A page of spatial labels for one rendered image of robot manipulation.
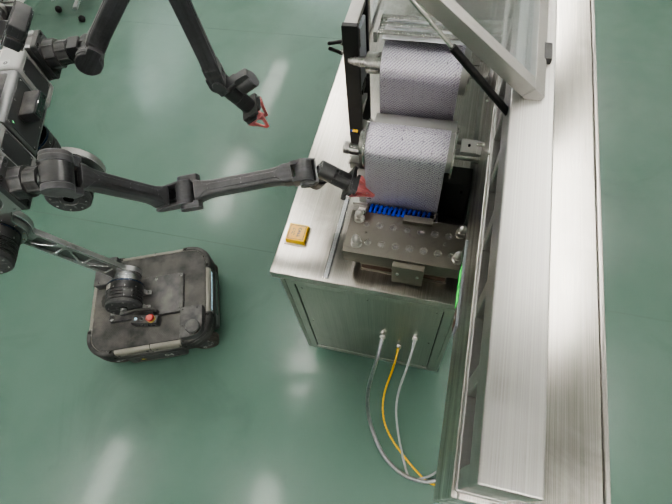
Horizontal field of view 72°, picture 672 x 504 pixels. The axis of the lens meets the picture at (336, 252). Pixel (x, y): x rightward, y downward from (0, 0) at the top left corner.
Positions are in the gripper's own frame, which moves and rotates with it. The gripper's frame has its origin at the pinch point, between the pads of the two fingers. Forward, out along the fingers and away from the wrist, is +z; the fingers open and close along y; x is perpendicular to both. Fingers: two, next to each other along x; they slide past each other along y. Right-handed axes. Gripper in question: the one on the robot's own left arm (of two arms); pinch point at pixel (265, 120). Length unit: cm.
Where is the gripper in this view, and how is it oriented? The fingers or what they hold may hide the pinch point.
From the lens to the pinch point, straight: 186.0
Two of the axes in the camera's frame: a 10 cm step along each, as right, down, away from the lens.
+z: 5.6, 3.4, 7.6
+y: -1.4, -8.6, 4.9
